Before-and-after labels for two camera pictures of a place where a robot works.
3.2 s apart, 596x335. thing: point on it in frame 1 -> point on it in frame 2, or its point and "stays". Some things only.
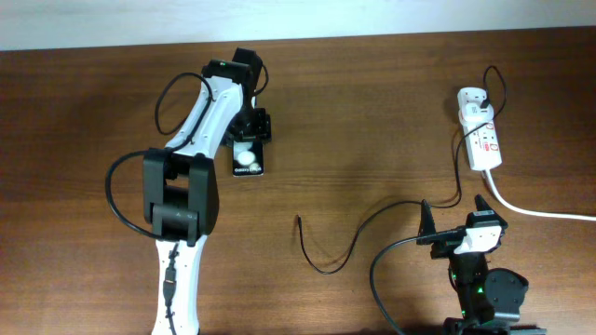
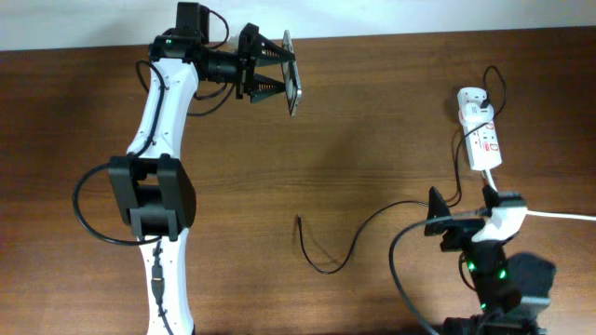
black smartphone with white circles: [248, 158] -> [291, 75]
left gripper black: [260, 129] -> [253, 58]
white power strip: [481, 140] stays
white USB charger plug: [473, 113] stays
